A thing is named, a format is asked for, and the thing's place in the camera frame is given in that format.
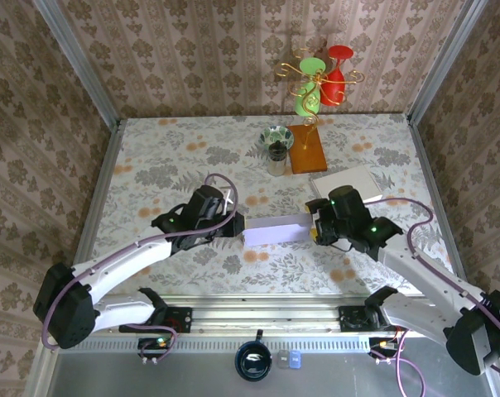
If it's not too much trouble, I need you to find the lilac paper box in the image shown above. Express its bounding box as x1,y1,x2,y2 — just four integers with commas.
241,212,314,250

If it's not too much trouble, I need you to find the white paper box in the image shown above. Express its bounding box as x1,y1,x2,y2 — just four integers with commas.
309,164,384,204

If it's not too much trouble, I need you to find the orange wooden board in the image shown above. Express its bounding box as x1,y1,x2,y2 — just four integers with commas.
286,123,329,175

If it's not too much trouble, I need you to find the glass jar with black lid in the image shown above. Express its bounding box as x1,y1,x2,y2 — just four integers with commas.
267,140,288,178

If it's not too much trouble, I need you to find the green leaf pattern bowl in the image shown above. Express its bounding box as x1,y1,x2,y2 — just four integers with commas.
260,126,294,150

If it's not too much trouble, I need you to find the green plastic goblet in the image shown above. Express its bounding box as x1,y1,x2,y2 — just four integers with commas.
293,56,327,117

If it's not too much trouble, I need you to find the red plastic goblet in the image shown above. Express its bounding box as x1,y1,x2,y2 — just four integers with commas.
318,44,355,107

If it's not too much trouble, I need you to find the small circuit board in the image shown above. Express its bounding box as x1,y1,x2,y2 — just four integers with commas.
137,337,177,360
368,337,405,360

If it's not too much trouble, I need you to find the dark blue mug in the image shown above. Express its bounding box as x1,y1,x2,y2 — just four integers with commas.
233,329,273,382

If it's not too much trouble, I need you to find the grey metal shelf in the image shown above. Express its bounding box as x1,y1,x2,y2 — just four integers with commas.
24,335,499,397

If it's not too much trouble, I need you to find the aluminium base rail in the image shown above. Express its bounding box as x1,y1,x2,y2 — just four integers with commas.
42,300,496,337

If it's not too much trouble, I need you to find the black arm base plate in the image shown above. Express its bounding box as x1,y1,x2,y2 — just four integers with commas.
118,306,193,334
339,304,416,332

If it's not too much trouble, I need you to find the aluminium table side rail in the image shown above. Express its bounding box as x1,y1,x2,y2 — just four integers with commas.
62,119,125,305
406,115,473,299

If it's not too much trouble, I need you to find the slotted grey cable duct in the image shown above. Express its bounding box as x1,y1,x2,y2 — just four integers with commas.
57,335,373,353

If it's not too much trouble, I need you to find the gold wire glass stand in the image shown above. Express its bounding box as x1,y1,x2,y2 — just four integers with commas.
273,47,366,151

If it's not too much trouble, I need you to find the aluminium frame post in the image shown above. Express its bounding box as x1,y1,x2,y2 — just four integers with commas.
31,0,123,130
406,0,489,125

